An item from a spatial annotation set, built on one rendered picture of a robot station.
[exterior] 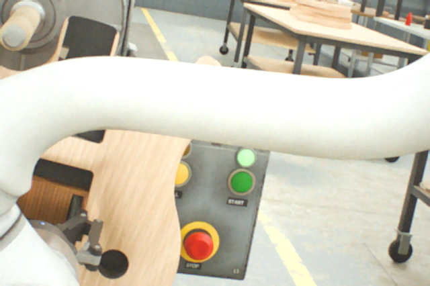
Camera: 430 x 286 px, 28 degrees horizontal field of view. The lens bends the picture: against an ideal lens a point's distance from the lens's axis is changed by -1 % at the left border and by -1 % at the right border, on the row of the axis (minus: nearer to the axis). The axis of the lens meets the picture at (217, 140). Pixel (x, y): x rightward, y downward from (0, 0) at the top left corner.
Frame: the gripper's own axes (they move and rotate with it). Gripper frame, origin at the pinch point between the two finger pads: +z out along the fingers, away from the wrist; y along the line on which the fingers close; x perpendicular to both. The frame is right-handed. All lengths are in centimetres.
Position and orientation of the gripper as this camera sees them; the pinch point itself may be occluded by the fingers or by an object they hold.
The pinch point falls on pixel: (42, 203)
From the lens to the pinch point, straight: 101.4
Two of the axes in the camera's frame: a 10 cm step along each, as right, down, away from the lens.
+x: 2.9, -9.4, -1.9
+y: 9.5, 2.5, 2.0
